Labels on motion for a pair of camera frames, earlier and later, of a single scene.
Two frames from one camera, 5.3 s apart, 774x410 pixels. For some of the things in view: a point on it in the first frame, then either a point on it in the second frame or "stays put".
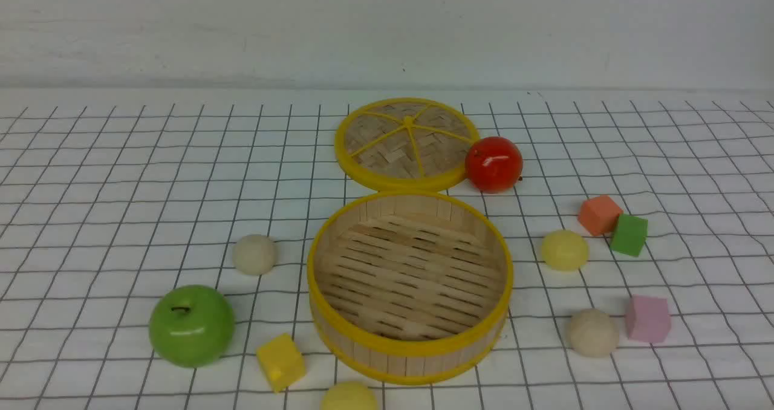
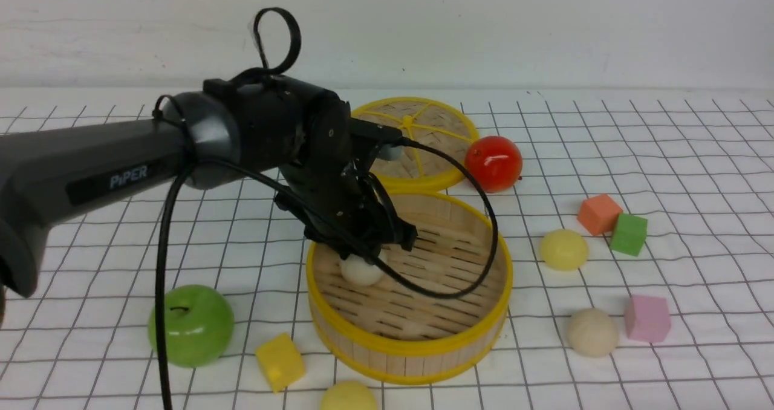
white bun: [254, 254] -> [357, 270]
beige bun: [594, 332] stays put
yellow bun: [565, 250] stays put
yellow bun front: [349, 395] stays put
